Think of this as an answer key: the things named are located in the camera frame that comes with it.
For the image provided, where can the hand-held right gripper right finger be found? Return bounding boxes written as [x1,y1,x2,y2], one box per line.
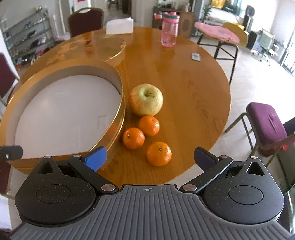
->
[179,146,265,194]

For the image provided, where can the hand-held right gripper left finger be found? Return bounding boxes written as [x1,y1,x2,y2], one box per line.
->
[34,146,119,195]

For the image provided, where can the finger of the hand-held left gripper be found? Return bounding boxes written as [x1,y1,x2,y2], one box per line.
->
[0,145,24,162]

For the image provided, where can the orange tangerine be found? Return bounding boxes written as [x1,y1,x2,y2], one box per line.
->
[138,116,160,136]
[147,142,172,167]
[122,128,145,150]

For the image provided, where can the round gold box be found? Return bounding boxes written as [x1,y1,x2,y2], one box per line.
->
[0,58,126,173]

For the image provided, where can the green apple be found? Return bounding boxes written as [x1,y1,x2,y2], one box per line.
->
[128,83,164,116]

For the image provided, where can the round wooden lazy susan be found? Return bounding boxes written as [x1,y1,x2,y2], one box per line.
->
[46,35,126,68]

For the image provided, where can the round wooden desktop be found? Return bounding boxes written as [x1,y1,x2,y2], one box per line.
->
[20,26,231,186]

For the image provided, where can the maroon banquet chair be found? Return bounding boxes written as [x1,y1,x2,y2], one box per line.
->
[68,7,105,38]
[0,53,21,107]
[0,161,14,200]

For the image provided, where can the purple cushioned chair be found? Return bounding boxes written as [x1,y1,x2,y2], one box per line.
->
[225,102,295,167]

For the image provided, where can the rows of shoes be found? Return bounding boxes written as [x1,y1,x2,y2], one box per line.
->
[5,7,52,65]

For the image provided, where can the metal shoe rack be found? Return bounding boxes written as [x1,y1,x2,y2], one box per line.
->
[0,8,56,66]

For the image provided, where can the chair with pink cloth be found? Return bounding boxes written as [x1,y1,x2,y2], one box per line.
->
[197,22,250,86]

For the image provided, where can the pink cloth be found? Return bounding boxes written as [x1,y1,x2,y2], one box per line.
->
[194,22,240,43]

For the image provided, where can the light office chair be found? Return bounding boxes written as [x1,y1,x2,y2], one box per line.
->
[251,28,280,63]

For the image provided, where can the pink water bottle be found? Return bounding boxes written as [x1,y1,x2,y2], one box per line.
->
[154,12,181,48]

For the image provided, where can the white tissue box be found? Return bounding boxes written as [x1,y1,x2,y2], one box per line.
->
[106,17,134,35]

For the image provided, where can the wooden cabinet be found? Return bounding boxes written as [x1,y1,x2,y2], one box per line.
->
[152,6,195,38]

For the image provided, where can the green potted plant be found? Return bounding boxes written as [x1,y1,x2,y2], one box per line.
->
[202,3,212,22]

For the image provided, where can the dark standing fan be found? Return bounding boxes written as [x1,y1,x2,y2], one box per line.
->
[242,5,256,33]

